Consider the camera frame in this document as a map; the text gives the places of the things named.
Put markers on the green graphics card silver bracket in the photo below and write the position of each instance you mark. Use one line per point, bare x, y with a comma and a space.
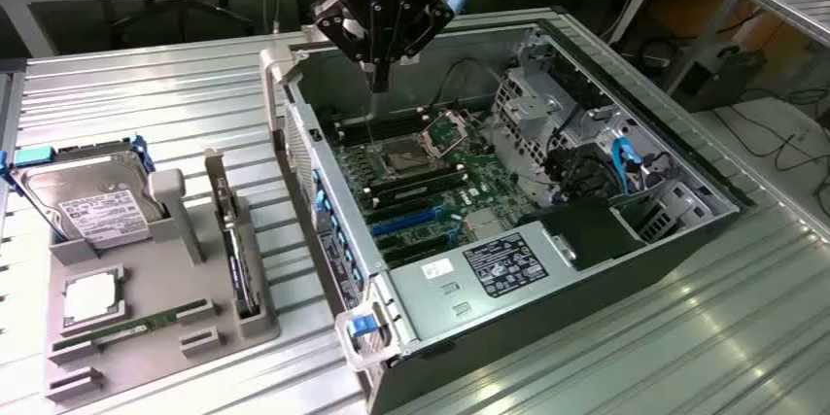
233, 250

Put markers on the black RAM slot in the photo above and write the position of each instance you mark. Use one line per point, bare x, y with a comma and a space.
412, 180
407, 173
386, 134
420, 193
383, 129
416, 186
382, 125

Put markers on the thin metal locking lever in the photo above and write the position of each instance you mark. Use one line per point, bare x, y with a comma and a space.
370, 128

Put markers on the black case lock knob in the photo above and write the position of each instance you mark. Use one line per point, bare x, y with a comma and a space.
313, 133

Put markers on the black office chair base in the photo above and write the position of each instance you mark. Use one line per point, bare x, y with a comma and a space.
188, 11

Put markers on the silver socket cover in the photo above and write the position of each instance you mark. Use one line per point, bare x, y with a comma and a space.
447, 135

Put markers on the silver drive cage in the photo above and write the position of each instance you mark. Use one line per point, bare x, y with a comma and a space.
524, 114

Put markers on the CPU socket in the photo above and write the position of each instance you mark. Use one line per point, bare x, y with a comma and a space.
404, 160

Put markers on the green motherboard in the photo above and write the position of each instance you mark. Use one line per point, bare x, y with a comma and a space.
454, 191

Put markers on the long black expansion slot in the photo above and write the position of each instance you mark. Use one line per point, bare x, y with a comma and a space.
422, 254
415, 246
404, 212

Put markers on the blue expansion slot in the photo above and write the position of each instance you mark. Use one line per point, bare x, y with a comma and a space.
404, 222

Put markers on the blue slot retention clip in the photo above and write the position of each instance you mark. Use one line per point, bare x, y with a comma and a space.
350, 258
358, 275
334, 223
342, 241

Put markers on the silver chipset heatsink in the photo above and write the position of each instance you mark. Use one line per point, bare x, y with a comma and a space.
483, 223

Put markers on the dark grey box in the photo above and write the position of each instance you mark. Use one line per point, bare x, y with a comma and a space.
719, 79

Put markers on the black plastic shroud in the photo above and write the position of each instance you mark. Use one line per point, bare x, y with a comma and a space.
583, 235

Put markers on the silver hard disk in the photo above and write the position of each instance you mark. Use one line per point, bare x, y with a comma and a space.
84, 191

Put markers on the metal disk bay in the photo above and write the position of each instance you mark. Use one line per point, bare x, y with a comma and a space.
655, 220

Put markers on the blue disk carrier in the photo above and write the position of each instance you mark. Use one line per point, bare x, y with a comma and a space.
32, 156

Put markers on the grey power supply unit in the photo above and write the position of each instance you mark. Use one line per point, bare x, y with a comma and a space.
440, 298

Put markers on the grey parts rack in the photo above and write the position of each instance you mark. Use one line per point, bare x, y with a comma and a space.
161, 288

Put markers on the blue case release latch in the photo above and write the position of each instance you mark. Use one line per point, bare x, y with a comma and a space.
363, 326

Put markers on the green RAM stick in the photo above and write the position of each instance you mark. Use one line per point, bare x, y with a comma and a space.
149, 321

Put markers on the silver CPU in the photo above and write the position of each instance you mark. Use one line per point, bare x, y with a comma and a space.
91, 298

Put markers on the open grey PC case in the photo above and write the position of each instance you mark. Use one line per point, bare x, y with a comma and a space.
583, 337

